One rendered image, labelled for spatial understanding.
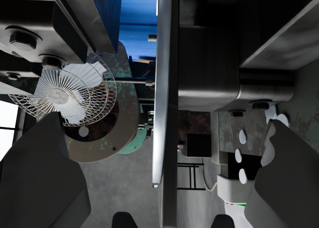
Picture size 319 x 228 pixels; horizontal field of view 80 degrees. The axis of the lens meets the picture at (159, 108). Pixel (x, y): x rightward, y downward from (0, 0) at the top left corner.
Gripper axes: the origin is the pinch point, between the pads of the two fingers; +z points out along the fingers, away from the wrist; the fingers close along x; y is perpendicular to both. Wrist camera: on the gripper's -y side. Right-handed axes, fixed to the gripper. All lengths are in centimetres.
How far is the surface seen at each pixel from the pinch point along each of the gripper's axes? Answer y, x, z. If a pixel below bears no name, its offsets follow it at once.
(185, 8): -6.2, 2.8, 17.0
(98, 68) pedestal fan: 23, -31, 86
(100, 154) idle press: 97, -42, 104
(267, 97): 1.4, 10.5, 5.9
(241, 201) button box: 29.7, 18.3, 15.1
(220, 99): 2.1, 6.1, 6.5
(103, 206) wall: 581, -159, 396
